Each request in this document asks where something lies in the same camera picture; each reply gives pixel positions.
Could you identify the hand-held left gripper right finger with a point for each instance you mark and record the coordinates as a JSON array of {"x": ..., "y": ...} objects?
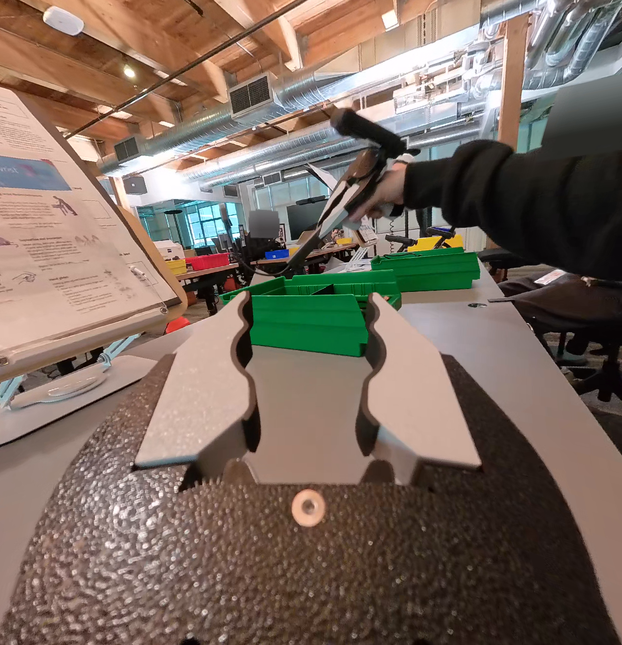
[{"x": 421, "y": 403}]

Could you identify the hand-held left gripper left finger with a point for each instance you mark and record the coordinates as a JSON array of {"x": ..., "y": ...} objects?
[{"x": 200, "y": 403}]

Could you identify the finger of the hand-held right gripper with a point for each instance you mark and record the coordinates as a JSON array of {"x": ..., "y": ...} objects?
[{"x": 336, "y": 206}]

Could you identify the divided green bin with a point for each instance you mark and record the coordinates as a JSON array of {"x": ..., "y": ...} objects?
[{"x": 311, "y": 317}]

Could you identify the person's right forearm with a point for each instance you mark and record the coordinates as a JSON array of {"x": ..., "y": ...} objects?
[{"x": 517, "y": 201}]

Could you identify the grey desk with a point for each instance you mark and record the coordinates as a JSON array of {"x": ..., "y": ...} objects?
[{"x": 492, "y": 363}]

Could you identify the person's right hand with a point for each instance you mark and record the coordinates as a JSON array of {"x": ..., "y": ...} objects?
[{"x": 386, "y": 189}]

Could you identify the large black monitor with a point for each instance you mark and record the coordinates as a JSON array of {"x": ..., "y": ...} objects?
[{"x": 306, "y": 219}]

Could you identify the small blue bin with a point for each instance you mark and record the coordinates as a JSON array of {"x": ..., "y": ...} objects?
[{"x": 278, "y": 253}]

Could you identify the orange traffic cone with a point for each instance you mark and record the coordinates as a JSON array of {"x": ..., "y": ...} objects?
[{"x": 177, "y": 325}]

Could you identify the plain green bin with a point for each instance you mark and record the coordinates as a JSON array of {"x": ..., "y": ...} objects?
[{"x": 432, "y": 269}]

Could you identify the ventilation grille box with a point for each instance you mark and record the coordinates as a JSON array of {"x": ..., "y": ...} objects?
[{"x": 250, "y": 95}]

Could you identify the red bin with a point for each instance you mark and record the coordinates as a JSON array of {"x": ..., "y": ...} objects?
[{"x": 207, "y": 261}]

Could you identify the instruction sheet on stand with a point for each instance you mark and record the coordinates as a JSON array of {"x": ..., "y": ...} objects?
[{"x": 139, "y": 252}]

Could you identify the sheet with blue banner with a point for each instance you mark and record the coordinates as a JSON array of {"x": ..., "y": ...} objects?
[{"x": 54, "y": 237}]

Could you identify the white ceiling access point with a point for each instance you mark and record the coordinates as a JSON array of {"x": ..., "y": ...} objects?
[{"x": 64, "y": 20}]

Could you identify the conference camera bar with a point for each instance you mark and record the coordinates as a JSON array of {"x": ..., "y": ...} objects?
[{"x": 311, "y": 200}]

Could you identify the silver ventilation duct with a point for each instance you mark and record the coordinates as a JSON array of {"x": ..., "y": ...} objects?
[{"x": 290, "y": 151}]

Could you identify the black wall speaker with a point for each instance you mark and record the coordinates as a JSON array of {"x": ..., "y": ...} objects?
[{"x": 134, "y": 185}]

